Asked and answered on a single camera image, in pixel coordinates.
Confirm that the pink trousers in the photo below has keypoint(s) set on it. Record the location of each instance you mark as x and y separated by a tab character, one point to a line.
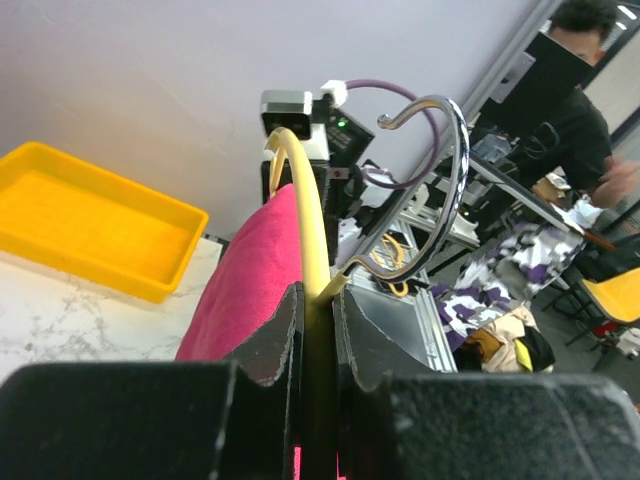
249	320

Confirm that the yellow tray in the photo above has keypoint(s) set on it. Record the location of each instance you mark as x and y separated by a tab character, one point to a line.
70	215

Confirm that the camouflage cloth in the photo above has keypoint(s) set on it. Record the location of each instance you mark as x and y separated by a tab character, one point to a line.
502	279

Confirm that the yellow hanger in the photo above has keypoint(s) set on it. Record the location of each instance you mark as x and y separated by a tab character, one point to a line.
319	378

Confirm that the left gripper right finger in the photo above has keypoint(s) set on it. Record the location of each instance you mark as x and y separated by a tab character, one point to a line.
402	420

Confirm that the yellow chair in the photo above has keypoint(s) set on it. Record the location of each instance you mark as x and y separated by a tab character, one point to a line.
617	302

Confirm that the person in black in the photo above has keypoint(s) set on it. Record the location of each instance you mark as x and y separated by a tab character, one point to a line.
581	144

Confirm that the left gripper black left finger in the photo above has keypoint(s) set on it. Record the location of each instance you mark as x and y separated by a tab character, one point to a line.
159	420

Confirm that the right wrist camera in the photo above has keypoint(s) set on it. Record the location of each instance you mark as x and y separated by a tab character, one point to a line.
301	113

